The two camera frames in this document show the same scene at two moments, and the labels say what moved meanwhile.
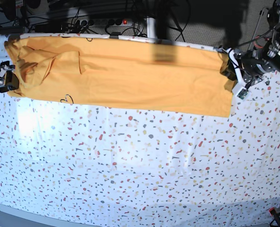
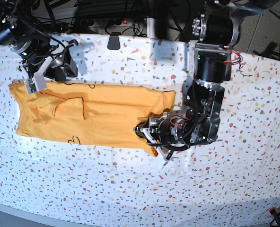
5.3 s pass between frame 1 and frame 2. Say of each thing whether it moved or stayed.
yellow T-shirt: moved
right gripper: moved
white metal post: stayed
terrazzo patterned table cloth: stayed
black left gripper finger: moved
